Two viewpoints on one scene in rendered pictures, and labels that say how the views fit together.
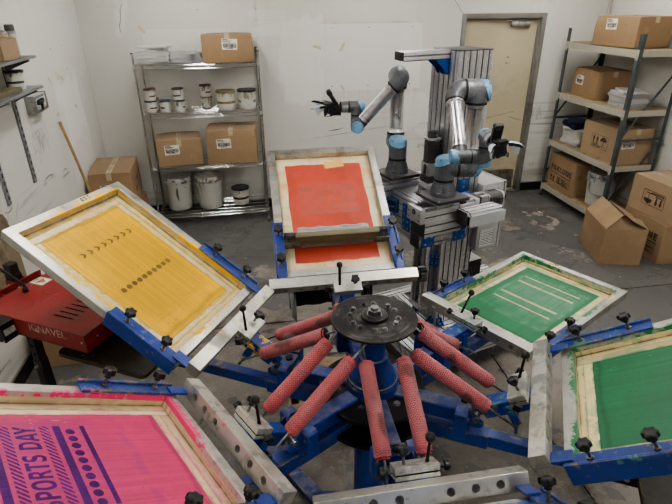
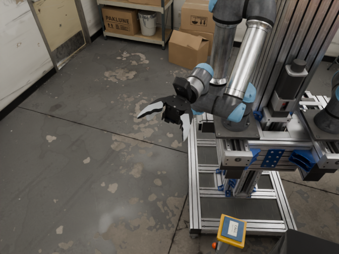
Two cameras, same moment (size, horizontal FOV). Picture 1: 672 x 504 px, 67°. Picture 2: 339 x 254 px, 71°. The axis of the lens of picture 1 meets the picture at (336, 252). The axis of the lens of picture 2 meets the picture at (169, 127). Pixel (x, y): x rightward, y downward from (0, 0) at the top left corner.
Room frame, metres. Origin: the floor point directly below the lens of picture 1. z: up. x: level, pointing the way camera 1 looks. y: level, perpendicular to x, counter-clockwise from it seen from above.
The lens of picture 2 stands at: (3.16, 0.54, 2.16)
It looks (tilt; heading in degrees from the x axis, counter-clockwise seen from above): 47 degrees down; 298
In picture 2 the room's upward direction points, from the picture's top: straight up
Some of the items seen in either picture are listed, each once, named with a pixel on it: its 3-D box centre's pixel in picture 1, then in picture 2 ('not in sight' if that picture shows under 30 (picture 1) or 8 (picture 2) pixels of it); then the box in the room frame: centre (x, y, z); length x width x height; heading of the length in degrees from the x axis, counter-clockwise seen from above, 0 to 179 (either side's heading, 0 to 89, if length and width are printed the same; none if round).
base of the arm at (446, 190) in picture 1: (443, 186); (333, 116); (2.83, -0.63, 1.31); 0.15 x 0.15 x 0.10
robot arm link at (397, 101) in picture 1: (396, 110); (222, 50); (3.41, -0.40, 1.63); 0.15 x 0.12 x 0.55; 1
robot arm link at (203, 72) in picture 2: (356, 107); (199, 78); (3.40, -0.14, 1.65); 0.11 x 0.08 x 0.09; 91
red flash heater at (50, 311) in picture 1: (71, 302); not in sight; (1.98, 1.20, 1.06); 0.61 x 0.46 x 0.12; 69
